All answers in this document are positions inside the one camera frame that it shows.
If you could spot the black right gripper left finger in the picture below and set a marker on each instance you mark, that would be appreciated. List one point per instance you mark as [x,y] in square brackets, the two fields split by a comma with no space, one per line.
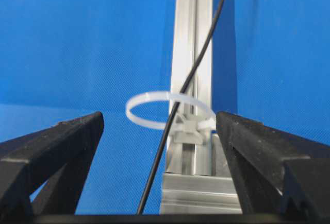
[44,172]

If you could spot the silver lower corner bracket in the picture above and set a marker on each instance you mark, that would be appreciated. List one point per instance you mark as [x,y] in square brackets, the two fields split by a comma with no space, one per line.
[219,165]

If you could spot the aluminium extrusion lower rail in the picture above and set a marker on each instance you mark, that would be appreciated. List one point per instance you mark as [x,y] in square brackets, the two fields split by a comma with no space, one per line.
[188,194]

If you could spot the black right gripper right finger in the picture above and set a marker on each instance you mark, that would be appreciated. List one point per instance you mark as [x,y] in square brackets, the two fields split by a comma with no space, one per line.
[274,171]

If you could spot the aluminium extrusion vertical rail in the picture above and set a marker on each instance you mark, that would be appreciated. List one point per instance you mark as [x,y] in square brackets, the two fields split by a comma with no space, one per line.
[193,20]

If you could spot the white zip tie mount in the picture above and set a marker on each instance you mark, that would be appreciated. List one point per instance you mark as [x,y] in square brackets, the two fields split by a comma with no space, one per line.
[184,129]

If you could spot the white zip tie loop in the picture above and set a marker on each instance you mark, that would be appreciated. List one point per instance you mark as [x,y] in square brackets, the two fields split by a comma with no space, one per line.
[149,110]

